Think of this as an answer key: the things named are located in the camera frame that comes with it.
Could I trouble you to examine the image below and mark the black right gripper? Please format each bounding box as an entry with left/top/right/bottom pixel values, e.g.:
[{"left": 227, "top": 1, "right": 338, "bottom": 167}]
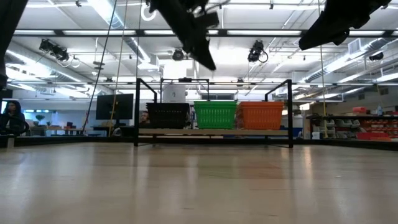
[{"left": 298, "top": 0, "right": 392, "bottom": 51}]

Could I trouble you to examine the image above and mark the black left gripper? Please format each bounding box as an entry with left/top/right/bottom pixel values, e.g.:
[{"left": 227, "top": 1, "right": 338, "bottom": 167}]
[{"left": 149, "top": 0, "right": 220, "bottom": 72}]

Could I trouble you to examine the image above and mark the orange plastic slotted basket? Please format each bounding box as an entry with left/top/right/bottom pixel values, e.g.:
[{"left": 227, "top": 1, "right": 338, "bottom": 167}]
[
  {"left": 236, "top": 101, "right": 285, "bottom": 107},
  {"left": 236, "top": 105, "right": 284, "bottom": 131}
]

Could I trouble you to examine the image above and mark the white ceiling vent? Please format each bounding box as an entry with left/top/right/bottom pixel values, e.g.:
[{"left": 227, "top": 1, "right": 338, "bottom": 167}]
[{"left": 348, "top": 38, "right": 370, "bottom": 55}]

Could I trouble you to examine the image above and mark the white box device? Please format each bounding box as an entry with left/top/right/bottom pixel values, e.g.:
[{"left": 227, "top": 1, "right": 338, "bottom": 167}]
[{"left": 162, "top": 84, "right": 187, "bottom": 104}]

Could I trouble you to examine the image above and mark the person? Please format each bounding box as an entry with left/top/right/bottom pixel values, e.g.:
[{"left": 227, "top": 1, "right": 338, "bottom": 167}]
[
  {"left": 0, "top": 100, "right": 29, "bottom": 136},
  {"left": 139, "top": 110, "right": 151, "bottom": 128}
]

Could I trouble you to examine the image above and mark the blue bin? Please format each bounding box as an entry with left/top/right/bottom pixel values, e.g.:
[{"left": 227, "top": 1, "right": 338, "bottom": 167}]
[{"left": 279, "top": 125, "right": 302, "bottom": 138}]

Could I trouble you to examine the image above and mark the storage shelving with red bins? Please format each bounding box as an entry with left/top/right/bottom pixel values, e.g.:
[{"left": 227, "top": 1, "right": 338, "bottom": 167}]
[{"left": 306, "top": 113, "right": 398, "bottom": 141}]

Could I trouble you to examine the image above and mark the black computer monitor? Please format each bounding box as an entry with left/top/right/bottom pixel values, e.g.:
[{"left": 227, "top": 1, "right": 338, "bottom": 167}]
[{"left": 95, "top": 93, "right": 134, "bottom": 121}]

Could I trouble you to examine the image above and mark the background desk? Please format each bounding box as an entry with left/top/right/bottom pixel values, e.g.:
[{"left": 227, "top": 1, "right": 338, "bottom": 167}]
[{"left": 29, "top": 125, "right": 103, "bottom": 137}]

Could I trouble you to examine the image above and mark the round black ceiling camera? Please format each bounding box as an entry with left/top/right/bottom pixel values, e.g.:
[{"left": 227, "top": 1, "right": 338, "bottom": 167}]
[{"left": 172, "top": 48, "right": 185, "bottom": 62}]

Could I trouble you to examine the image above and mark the black hanging camera with cable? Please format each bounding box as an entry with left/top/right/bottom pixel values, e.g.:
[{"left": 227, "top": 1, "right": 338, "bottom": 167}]
[{"left": 247, "top": 39, "right": 269, "bottom": 63}]

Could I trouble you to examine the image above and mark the silver ventilation duct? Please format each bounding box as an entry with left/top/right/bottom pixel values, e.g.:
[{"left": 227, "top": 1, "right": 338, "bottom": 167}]
[{"left": 88, "top": 0, "right": 152, "bottom": 63}]

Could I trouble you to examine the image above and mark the white ring light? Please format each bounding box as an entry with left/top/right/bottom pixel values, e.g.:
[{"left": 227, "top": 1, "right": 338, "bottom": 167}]
[{"left": 140, "top": 2, "right": 158, "bottom": 22}]

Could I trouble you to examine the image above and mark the black metal shelf frame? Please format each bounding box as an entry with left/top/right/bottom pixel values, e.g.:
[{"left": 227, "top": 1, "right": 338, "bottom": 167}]
[{"left": 133, "top": 77, "right": 294, "bottom": 149}]

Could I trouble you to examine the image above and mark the black hanging cable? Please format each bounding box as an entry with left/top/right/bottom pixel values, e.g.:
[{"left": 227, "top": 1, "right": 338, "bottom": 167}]
[{"left": 81, "top": 0, "right": 118, "bottom": 133}]

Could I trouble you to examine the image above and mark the black overhead frame beam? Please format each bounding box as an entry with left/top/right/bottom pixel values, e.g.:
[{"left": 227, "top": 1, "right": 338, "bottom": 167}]
[{"left": 12, "top": 28, "right": 398, "bottom": 38}]

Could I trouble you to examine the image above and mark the black ceiling camera rig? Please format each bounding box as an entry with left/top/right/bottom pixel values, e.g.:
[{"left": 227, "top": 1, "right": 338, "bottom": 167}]
[{"left": 39, "top": 38, "right": 70, "bottom": 62}]

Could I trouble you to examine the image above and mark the black table edge rail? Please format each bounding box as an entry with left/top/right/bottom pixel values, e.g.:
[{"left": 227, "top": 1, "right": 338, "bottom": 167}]
[{"left": 0, "top": 134, "right": 398, "bottom": 152}]

